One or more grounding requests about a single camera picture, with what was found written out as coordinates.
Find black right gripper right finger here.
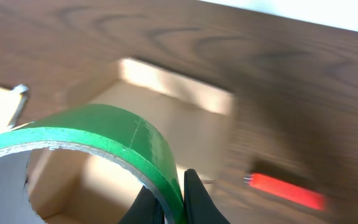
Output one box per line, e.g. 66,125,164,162
184,169,230,224

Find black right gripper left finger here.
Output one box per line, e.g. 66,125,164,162
119,186,165,224

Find green tape roll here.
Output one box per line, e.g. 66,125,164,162
0,104,185,223

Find open cardboard box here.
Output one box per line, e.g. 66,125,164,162
27,58,234,223

